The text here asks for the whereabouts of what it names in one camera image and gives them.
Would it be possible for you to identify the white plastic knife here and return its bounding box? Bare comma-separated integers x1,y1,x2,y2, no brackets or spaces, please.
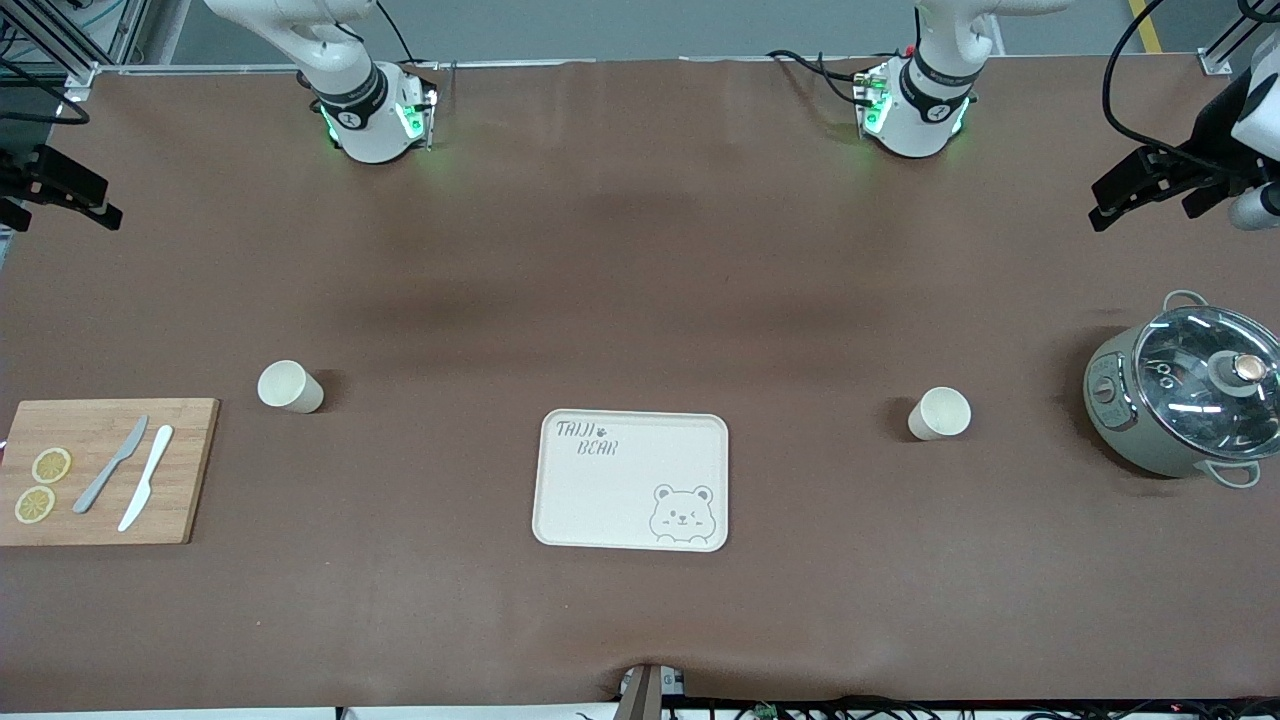
118,425,174,533

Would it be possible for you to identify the aluminium frame structure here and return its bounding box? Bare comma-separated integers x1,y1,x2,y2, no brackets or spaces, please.
0,0,151,79

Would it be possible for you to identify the grey metal bracket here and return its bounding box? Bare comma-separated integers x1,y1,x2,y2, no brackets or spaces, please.
618,663,686,720

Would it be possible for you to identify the white bear print tray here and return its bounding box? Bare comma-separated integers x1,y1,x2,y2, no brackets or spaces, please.
531,409,730,553

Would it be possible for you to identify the wooden cutting board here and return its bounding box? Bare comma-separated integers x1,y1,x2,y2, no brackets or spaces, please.
0,398,221,547

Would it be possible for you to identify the black base cable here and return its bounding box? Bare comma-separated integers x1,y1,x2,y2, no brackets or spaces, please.
375,0,416,66
768,48,906,106

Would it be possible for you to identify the glass pot lid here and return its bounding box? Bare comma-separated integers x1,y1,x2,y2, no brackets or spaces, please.
1133,306,1280,447

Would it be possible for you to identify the black right base cable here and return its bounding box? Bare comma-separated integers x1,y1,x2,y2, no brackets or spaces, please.
375,0,416,66

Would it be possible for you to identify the white paper cup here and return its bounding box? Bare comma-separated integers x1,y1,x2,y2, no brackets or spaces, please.
907,387,972,442
257,360,325,415

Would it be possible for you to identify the black left base cable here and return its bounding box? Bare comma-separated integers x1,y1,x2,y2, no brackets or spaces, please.
768,48,906,106

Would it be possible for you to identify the grey plastic knife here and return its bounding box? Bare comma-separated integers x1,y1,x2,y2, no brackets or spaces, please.
72,415,149,515

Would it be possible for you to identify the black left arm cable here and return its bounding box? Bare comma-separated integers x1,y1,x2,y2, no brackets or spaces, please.
1103,0,1280,176

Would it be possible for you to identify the sage green electric pot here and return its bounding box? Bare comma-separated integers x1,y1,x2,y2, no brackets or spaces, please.
1083,290,1280,490

